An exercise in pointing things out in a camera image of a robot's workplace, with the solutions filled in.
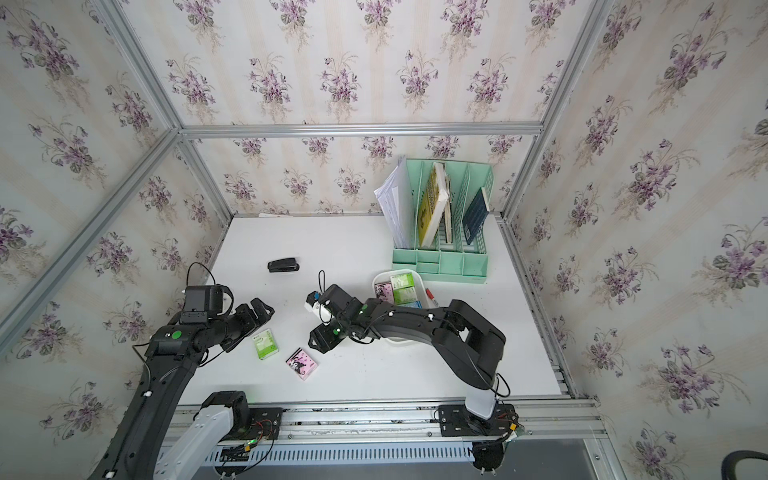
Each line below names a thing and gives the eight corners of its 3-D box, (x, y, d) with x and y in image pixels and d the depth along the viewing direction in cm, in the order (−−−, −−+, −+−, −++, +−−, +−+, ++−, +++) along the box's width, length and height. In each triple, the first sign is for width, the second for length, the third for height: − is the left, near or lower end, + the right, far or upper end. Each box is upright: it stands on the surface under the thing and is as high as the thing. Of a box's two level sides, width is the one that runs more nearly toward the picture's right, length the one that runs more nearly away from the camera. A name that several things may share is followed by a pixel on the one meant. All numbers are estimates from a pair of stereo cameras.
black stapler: (271, 274, 105) (267, 267, 101) (271, 268, 107) (267, 261, 103) (299, 270, 106) (296, 262, 103) (299, 264, 108) (296, 256, 105)
